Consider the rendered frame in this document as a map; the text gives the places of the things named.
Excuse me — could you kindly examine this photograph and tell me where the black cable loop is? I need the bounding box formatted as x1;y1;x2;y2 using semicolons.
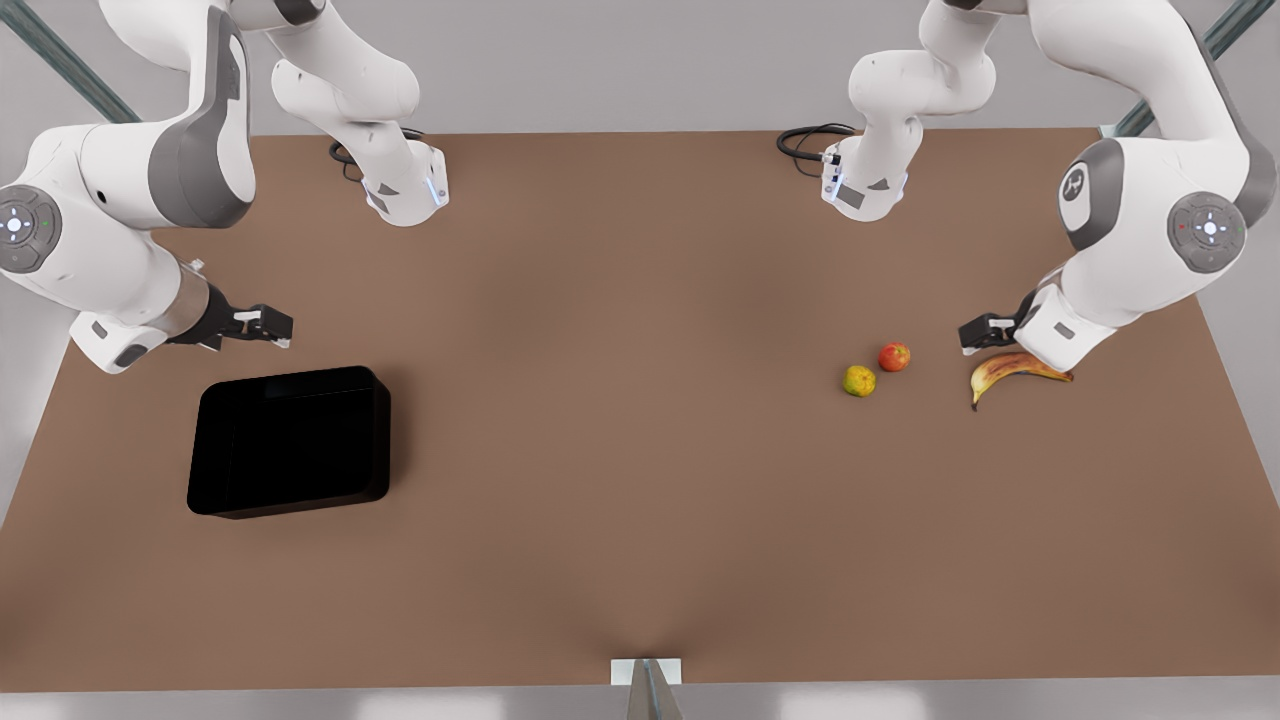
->
776;123;859;180
329;127;427;183

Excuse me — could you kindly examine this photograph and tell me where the silver frame post with foot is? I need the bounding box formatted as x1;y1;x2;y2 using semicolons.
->
611;657;685;720

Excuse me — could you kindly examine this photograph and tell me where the black storage box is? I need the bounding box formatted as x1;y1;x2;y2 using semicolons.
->
187;365;392;520

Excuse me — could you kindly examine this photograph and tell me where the spotted yellow banana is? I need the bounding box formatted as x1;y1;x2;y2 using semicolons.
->
969;351;1075;412

